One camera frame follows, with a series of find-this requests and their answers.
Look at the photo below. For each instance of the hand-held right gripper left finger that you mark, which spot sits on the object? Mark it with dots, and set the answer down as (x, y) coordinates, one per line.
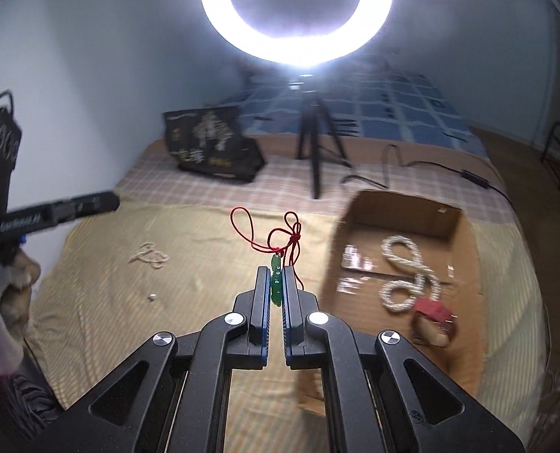
(263, 302)

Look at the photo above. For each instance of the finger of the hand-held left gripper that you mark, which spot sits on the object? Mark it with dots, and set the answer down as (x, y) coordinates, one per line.
(72, 205)

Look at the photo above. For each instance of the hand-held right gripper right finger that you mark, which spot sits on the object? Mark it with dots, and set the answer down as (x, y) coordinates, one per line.
(287, 302)

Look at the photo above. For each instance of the cardboard box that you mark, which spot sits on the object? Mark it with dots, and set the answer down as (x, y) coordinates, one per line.
(468, 264)

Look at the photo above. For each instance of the person's left forearm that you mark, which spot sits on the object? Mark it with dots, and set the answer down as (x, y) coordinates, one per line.
(11, 292)

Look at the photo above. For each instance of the beige plaid blanket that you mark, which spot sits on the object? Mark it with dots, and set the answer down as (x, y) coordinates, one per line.
(167, 170)

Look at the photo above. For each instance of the yellow striped cloth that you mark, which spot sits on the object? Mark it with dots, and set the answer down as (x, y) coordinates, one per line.
(143, 339)

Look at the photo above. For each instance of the black printed bag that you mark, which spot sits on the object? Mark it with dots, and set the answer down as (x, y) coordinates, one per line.
(214, 146)

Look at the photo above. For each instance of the black tripod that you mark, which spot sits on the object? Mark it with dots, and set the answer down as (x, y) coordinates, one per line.
(314, 151)

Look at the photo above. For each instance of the zebra striped cloth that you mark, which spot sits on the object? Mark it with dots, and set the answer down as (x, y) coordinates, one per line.
(30, 401)

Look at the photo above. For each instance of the blue checkered bed sheet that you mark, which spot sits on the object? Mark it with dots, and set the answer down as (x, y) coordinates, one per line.
(402, 108)

